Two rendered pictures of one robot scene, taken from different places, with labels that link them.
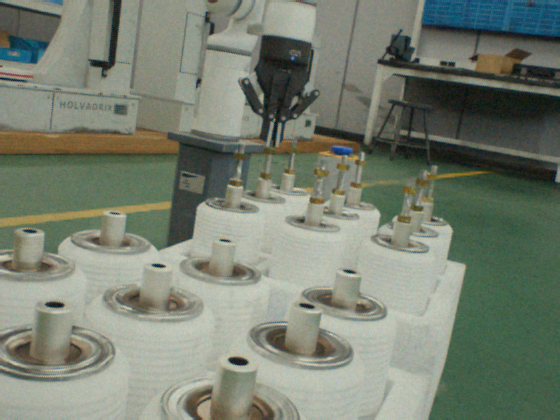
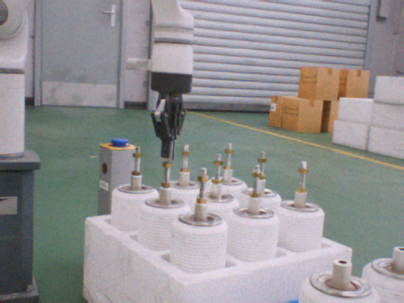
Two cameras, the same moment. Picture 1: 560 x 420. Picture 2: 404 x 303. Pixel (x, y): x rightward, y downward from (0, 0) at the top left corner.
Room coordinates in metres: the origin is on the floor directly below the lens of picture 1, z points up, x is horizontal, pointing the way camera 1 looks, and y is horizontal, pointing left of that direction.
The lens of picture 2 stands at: (0.41, 0.76, 0.50)
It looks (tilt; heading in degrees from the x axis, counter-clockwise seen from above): 9 degrees down; 307
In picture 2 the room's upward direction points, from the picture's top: 4 degrees clockwise
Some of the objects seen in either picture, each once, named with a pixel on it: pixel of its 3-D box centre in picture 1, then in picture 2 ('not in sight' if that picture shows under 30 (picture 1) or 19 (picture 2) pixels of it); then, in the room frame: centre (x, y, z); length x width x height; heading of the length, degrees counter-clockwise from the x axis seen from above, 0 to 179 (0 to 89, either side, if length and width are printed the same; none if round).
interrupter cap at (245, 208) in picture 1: (232, 206); (200, 219); (0.93, 0.06, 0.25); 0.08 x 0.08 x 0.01
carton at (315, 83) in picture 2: not in sight; (318, 83); (2.59, -3.87, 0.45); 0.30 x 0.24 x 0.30; 152
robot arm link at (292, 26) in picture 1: (286, 18); (162, 54); (1.06, 0.04, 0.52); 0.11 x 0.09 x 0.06; 21
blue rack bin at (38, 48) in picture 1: (38, 52); not in sight; (6.25, 2.37, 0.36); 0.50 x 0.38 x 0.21; 59
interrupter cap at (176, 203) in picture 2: (262, 197); (165, 203); (1.04, 0.03, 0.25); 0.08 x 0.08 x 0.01
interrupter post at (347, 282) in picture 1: (346, 290); not in sight; (0.56, -0.07, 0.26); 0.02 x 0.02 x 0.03
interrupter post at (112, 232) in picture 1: (112, 229); (341, 274); (0.64, 0.16, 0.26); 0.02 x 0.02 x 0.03
